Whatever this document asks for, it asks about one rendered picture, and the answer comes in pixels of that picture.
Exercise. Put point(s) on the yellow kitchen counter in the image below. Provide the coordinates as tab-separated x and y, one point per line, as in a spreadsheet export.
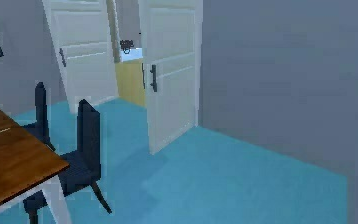
132	78

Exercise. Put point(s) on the white panelled room door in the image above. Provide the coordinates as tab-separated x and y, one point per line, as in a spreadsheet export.
172	66
83	56

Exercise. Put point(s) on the small black object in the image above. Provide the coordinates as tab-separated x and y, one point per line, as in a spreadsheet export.
126	45

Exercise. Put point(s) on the dark blue chair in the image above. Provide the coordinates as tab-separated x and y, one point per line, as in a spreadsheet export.
41	113
87	146

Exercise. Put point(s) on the brown wooden table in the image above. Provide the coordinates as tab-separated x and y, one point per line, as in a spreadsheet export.
13	156

